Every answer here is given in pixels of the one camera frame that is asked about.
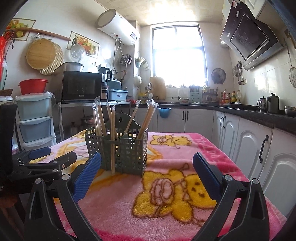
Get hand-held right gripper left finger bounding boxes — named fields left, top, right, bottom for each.
left=23, top=152, right=103, bottom=241

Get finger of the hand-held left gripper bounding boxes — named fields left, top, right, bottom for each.
left=13, top=147, right=52, bottom=166
left=14, top=152, right=78, bottom=179

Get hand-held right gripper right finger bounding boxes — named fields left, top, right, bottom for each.
left=192, top=152, right=271, bottom=241

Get bundle of chopsticks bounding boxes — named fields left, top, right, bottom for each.
left=92, top=97, right=159, bottom=174

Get grey-green plastic chopstick holder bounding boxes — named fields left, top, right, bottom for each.
left=85, top=113, right=149, bottom=178

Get hanging metal kitchen utensils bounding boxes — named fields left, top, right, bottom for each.
left=233, top=61, right=243, bottom=85

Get pink printed bear blanket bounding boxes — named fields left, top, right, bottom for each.
left=44, top=130, right=288, bottom=241

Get stacked steel pots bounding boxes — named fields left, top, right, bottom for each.
left=80, top=116, right=95, bottom=131

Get white base cabinets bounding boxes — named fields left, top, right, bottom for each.
left=132, top=107, right=296, bottom=217

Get red plastic basin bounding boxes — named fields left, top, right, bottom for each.
left=18, top=79, right=48, bottom=95

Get steel shelf rack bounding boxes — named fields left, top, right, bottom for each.
left=57, top=100, right=132, bottom=142

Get blue hanging bin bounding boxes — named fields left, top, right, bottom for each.
left=158, top=107, right=172, bottom=119

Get red hanging decoration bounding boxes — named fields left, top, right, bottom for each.
left=0, top=30, right=10, bottom=90

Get black microwave oven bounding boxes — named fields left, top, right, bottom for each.
left=61, top=71, right=103, bottom=103

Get black cooktop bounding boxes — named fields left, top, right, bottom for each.
left=228, top=103, right=260, bottom=110

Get light green knife block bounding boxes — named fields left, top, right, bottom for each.
left=189, top=85, right=202, bottom=103

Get row of condiment bottles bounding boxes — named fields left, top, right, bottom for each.
left=219, top=89, right=241, bottom=104

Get black kitchen countertop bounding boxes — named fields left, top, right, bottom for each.
left=132, top=101, right=296, bottom=135

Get blue plastic crate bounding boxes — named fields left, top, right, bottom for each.
left=108, top=89, right=128, bottom=102

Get round woven straw mat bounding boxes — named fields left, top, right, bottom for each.
left=39, top=42, right=64, bottom=75

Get grey metal container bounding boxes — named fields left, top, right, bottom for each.
left=54, top=62, right=84, bottom=72

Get glass french press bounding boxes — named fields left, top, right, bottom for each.
left=257, top=97, right=268, bottom=112

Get blue-grey plastic container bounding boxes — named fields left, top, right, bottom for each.
left=109, top=79, right=122, bottom=90

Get grey metal kettle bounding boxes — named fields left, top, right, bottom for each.
left=266, top=93, right=280, bottom=114

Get beige cutting board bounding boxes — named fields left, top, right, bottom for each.
left=149, top=76, right=166, bottom=100

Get black blender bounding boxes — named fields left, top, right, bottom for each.
left=99, top=67, right=114, bottom=88

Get glass pot lid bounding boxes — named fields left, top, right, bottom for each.
left=69, top=43, right=86, bottom=61

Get wooden rolling pin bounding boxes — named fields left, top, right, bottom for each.
left=10, top=27, right=71, bottom=41

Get kitchen window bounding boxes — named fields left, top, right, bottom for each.
left=151, top=24, right=208, bottom=87

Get black range hood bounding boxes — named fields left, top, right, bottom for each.
left=220, top=0, right=285, bottom=71

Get white water heater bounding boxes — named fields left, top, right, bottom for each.
left=96, top=9, right=141, bottom=46

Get white upper cabinet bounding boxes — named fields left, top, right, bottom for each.
left=245, top=0, right=273, bottom=20

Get dark wire dish rack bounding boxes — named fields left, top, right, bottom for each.
left=202, top=86, right=219, bottom=103

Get small round wall fan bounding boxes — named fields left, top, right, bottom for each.
left=211, top=68, right=226, bottom=84

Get fruit wall poster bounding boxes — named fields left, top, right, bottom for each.
left=5, top=19, right=37, bottom=41
left=67, top=31, right=100, bottom=57

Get coiled grey hose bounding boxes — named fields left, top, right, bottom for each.
left=119, top=54, right=133, bottom=67

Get wall-mounted utensil holder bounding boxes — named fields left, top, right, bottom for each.
left=135, top=57, right=148, bottom=70

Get wire skimmer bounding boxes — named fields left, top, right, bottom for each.
left=284, top=38, right=296, bottom=89

